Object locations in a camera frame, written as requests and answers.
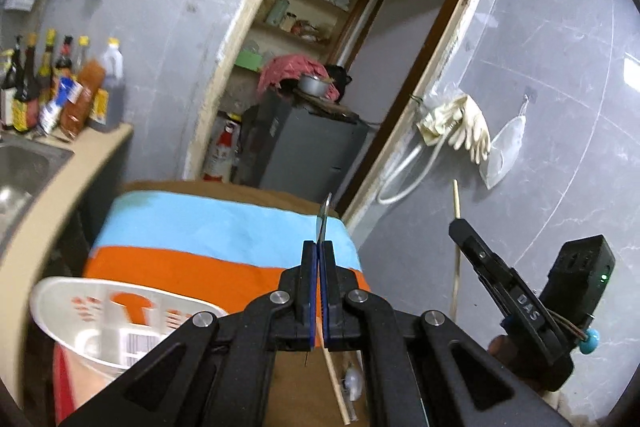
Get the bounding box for blue white salt bag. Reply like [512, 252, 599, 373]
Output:
[37, 77, 74, 135]

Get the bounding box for black pump bottle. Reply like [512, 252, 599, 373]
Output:
[1, 35, 23, 129]

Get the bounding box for large dark oil jug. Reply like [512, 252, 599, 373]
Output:
[88, 37, 125, 132]

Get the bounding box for striped colourful table cloth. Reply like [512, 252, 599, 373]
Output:
[53, 181, 370, 426]

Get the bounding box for dark soy sauce bottle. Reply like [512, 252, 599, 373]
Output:
[13, 32, 40, 133]

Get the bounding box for small metal pot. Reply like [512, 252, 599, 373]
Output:
[297, 74, 331, 98]

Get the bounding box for red pink cloth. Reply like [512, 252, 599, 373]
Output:
[256, 54, 340, 102]

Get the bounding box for cream rubber gloves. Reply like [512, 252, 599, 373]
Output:
[416, 94, 491, 165]

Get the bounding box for person's right hand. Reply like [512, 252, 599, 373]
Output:
[487, 335, 529, 385]

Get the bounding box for wooden chopstick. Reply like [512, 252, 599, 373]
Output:
[321, 343, 352, 426]
[449, 179, 461, 323]

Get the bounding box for metal spoon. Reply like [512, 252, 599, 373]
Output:
[316, 193, 332, 244]

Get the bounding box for red fire extinguisher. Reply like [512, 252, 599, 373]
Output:
[202, 113, 242, 183]

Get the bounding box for clear yellow-capped bottle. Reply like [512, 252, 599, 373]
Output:
[73, 35, 90, 75]

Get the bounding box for white mesh bag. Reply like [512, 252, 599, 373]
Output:
[480, 95, 529, 190]

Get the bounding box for orange-brown spice bag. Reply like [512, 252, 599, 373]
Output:
[60, 58, 106, 140]

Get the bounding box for white hose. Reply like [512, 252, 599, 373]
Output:
[375, 131, 448, 206]

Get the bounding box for black tracker box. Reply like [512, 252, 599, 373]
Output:
[539, 235, 615, 329]

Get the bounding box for red capped sauce bottle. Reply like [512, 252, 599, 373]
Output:
[52, 36, 74, 82]

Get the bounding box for stainless steel sink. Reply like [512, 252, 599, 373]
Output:
[0, 133, 74, 256]

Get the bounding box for white plastic utensil caddy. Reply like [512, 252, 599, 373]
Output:
[29, 277, 227, 378]

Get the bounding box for dark grey cabinet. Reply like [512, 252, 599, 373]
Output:
[234, 90, 369, 202]

